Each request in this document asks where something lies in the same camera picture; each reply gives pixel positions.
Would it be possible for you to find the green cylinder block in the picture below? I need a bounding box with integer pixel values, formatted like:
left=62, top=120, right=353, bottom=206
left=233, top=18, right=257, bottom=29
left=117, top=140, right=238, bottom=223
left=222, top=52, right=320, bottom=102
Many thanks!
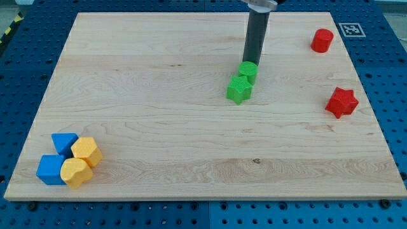
left=238, top=61, right=258, bottom=85

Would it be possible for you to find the green star block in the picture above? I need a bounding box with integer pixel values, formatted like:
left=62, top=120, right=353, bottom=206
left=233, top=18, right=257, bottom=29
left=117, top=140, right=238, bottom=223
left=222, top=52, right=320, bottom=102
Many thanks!
left=226, top=75, right=252, bottom=105

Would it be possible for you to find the red star block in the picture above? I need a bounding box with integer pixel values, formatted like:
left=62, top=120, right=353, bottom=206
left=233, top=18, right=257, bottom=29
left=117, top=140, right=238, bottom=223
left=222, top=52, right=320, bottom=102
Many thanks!
left=325, top=87, right=359, bottom=119

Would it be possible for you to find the wooden board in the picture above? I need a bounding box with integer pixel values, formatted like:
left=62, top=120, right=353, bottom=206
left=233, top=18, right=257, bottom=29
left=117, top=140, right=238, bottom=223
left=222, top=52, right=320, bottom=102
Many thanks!
left=4, top=12, right=406, bottom=202

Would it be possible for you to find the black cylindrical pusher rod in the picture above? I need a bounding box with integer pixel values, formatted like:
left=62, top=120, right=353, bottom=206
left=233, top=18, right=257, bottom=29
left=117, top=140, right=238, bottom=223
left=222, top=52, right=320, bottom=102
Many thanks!
left=242, top=10, right=270, bottom=66

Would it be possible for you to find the yellow hexagon block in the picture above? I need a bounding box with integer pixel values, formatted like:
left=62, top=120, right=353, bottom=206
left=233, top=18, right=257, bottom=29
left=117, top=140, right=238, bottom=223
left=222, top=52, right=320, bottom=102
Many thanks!
left=71, top=137, right=103, bottom=168

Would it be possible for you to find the yellow heart block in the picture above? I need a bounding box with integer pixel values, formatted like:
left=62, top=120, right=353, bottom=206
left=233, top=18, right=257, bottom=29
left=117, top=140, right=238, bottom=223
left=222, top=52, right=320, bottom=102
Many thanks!
left=60, top=158, right=93, bottom=189

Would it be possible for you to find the red cylinder block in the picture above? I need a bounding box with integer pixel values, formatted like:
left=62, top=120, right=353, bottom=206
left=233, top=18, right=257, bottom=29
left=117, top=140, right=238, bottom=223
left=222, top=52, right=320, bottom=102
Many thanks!
left=310, top=29, right=334, bottom=53

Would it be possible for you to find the blue triangle block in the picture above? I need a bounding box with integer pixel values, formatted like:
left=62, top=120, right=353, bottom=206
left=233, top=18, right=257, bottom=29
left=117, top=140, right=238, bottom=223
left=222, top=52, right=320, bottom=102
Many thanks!
left=51, top=133, right=78, bottom=158

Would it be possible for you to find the blue cube block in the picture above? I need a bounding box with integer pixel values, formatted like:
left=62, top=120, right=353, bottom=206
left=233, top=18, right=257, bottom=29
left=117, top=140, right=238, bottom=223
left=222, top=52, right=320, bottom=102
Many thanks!
left=36, top=155, right=66, bottom=185

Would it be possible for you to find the white fiducial marker tag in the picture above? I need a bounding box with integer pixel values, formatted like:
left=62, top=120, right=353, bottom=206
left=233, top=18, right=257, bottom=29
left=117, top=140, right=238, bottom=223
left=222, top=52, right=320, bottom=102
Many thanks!
left=339, top=22, right=366, bottom=38

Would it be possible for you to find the silver rod mount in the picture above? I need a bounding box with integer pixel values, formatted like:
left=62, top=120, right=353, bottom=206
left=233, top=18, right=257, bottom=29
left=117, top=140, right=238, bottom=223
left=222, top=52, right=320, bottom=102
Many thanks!
left=241, top=0, right=279, bottom=13

